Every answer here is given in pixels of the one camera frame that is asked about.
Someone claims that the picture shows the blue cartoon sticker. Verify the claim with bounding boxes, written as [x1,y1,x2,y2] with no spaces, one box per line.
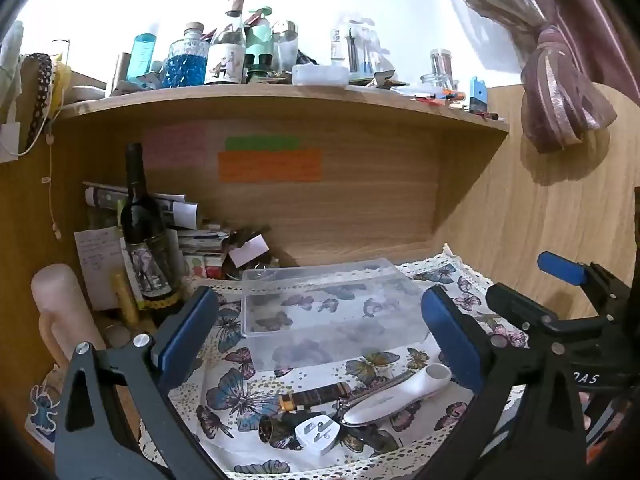
[25,367,63,453]

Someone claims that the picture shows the cardboard tube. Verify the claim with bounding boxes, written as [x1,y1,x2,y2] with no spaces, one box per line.
[112,52,132,92]

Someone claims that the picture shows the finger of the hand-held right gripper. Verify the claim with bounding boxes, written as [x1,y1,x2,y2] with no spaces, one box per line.
[537,251,632,318]
[485,283,563,333]

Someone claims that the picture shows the yellow candle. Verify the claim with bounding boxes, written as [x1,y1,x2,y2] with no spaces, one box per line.
[114,272,142,325]

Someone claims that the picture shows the white plastic box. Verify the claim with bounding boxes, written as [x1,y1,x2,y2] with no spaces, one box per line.
[291,63,350,87]

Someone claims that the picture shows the glass bottle with blue beads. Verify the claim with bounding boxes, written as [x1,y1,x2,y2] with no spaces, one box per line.
[164,21,210,88]

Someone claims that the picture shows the dark green binoculars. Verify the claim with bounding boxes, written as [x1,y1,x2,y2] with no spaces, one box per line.
[246,52,275,83]

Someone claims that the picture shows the glass jar with silver contents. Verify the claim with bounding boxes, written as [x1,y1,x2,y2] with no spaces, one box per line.
[430,48,455,88]

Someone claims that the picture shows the blue rectangular device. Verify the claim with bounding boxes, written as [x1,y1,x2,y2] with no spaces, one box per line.
[468,76,488,113]

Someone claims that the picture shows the clear bottle with picture label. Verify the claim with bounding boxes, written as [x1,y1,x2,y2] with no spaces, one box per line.
[204,0,248,86]

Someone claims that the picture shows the white plug adapter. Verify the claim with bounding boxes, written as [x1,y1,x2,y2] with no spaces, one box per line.
[294,414,342,456]

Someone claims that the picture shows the white wall charger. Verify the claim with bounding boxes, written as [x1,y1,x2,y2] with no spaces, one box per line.
[0,121,22,163]

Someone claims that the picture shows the white handwritten note paper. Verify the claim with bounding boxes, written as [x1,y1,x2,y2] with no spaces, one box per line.
[74,226,126,312]

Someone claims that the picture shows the green sticky note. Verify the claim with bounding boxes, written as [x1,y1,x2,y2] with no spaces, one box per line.
[224,134,302,151]

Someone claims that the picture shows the stack of small boxes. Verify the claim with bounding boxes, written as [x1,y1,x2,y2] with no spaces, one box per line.
[175,220,236,281]

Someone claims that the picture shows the mint green pump bottle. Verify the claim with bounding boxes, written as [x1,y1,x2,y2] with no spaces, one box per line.
[244,6,276,68]

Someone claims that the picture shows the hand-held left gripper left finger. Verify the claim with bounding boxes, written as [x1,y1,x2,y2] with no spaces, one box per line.
[54,286,231,480]

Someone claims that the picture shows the wooden shelf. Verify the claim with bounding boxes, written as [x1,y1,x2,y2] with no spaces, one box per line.
[52,82,511,136]

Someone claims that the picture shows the purple striped curtain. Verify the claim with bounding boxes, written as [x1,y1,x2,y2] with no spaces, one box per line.
[432,0,640,155]

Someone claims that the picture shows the clear plastic storage box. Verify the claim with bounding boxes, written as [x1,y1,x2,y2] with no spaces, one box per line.
[241,257,431,372]

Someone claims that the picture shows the dark pen with gold band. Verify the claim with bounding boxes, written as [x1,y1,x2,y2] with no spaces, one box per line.
[278,381,353,413]

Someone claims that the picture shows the lace headband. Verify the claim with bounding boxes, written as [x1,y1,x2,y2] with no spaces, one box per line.
[21,52,55,153]

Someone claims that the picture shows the glass cup with silver lid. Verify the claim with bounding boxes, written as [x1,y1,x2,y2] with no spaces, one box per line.
[272,20,300,73]

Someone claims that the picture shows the rolled printed papers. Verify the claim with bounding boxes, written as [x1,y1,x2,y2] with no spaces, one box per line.
[82,181,200,228]

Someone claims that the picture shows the blue liquid bottle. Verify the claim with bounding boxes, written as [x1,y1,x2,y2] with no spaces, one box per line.
[126,32,158,82]

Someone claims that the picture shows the metal nail clipper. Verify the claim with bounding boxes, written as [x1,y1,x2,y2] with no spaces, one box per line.
[334,371,416,418]

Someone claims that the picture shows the dark wine bottle elephant label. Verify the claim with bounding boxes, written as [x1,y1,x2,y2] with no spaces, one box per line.
[119,142,185,326]

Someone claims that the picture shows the orange sticky note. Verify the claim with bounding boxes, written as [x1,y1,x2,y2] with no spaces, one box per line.
[217,148,324,184]

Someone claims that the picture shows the pink sticky note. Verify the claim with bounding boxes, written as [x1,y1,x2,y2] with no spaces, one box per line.
[141,122,207,170]

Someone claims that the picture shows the white folded card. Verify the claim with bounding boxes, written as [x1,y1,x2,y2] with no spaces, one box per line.
[227,234,271,267]

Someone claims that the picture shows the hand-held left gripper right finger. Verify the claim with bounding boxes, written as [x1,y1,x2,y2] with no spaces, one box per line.
[421,285,588,480]

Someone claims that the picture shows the pink mug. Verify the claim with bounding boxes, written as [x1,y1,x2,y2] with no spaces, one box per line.
[31,263,108,367]

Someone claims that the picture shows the clear water bottle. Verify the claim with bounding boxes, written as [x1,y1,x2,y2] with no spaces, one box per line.
[330,16,351,67]

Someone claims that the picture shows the butterfly print tablecloth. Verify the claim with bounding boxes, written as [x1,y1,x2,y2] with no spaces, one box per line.
[137,244,531,477]

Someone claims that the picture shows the dark bottle with gold rim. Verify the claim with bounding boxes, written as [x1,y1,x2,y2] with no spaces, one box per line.
[258,412,306,447]

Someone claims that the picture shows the clear holder with tools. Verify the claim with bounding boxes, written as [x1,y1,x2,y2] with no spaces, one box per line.
[347,22,383,75]

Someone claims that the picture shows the white handheld device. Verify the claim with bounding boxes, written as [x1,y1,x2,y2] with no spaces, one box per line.
[341,364,453,428]

